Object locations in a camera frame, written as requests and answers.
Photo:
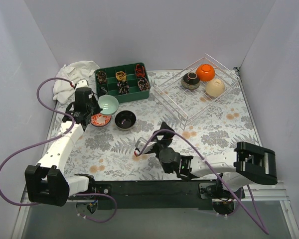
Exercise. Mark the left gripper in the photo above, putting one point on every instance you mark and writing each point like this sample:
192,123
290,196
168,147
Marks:
90,110

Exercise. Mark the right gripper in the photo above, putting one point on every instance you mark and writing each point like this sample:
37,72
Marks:
162,140

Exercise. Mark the white orange floral bowl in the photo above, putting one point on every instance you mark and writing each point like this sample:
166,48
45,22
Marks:
100,120

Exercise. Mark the olive brown bowl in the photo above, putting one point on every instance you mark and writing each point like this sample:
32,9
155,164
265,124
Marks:
125,120

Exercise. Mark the beige bowl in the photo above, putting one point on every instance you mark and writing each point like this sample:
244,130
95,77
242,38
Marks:
215,87

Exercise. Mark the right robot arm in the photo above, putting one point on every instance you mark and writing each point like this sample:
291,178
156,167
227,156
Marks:
245,164

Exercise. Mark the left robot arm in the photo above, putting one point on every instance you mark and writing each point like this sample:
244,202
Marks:
50,167

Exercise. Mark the dark patterned rolled sock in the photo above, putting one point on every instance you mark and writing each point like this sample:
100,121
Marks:
101,77

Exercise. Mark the black floral rolled sock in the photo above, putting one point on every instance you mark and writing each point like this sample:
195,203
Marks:
123,87

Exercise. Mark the yellow rolled sock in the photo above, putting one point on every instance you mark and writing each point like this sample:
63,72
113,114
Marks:
121,76

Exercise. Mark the green plastic organizer tray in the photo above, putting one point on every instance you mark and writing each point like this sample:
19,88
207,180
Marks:
111,85

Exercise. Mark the floral table mat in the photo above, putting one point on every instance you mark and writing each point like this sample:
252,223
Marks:
246,162

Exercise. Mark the pink rose rolled sock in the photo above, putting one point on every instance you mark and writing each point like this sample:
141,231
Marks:
143,84

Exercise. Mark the black patterned bowl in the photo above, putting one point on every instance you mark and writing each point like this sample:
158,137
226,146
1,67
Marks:
190,81

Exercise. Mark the orange black rolled sock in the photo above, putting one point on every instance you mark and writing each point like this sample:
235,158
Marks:
140,71

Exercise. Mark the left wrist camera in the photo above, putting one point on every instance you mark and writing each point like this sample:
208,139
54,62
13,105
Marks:
81,84

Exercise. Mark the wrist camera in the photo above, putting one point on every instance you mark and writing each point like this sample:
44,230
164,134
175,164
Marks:
140,146
81,84

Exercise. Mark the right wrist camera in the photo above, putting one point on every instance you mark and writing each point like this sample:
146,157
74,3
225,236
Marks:
140,146

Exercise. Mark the white wire dish rack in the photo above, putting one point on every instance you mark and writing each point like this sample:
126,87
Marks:
186,104

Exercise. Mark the aluminium frame rail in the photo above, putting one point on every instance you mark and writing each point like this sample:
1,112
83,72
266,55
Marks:
171,190

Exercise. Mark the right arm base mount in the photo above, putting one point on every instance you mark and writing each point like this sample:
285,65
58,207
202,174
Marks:
223,202

